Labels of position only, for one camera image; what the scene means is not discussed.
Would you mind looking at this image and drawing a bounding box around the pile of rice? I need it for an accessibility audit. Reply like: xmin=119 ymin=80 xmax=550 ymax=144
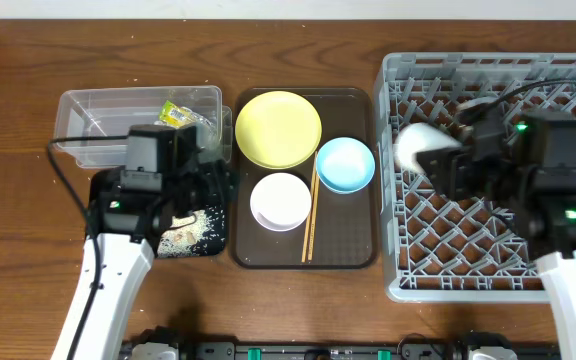
xmin=157 ymin=206 xmax=227 ymax=258

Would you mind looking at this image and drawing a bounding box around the white cup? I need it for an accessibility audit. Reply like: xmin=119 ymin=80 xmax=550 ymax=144
xmin=393 ymin=123 xmax=462 ymax=174

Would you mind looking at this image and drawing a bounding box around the green snack wrapper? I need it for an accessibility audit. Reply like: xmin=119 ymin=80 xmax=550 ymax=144
xmin=155 ymin=100 xmax=216 ymax=131

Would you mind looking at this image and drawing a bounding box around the white bowl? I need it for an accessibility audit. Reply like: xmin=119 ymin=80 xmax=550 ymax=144
xmin=250 ymin=173 xmax=311 ymax=232

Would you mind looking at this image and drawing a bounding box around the light blue bowl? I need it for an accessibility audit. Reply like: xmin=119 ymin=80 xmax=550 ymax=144
xmin=315 ymin=137 xmax=376 ymax=194

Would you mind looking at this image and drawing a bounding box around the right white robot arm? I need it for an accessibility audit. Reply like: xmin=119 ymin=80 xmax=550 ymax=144
xmin=409 ymin=103 xmax=576 ymax=359

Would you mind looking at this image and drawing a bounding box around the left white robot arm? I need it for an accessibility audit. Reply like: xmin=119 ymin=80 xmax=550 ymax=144
xmin=52 ymin=123 xmax=237 ymax=359

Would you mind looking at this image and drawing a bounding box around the black waste tray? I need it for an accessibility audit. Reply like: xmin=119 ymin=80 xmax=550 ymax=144
xmin=89 ymin=160 xmax=237 ymax=265

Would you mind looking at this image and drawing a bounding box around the grey dishwasher rack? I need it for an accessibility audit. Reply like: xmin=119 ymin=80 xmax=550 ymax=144
xmin=374 ymin=52 xmax=576 ymax=303

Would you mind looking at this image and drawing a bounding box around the yellow plate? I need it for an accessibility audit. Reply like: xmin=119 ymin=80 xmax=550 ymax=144
xmin=235 ymin=90 xmax=322 ymax=170

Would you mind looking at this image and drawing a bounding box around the right wooden chopstick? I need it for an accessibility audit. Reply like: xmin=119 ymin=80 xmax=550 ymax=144
xmin=307 ymin=167 xmax=319 ymax=261

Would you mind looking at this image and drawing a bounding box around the wooden chopstick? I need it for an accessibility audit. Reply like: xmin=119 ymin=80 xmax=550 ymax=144
xmin=307 ymin=167 xmax=319 ymax=261
xmin=301 ymin=151 xmax=317 ymax=263

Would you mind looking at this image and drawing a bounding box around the left wooden chopstick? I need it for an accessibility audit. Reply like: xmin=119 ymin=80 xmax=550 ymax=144
xmin=301 ymin=151 xmax=317 ymax=263

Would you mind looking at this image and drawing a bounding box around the clear plastic bin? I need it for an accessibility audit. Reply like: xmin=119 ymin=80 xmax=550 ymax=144
xmin=54 ymin=85 xmax=233 ymax=169

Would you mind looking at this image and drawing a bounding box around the brown serving tray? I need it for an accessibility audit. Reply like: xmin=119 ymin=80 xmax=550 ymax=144
xmin=228 ymin=87 xmax=380 ymax=270

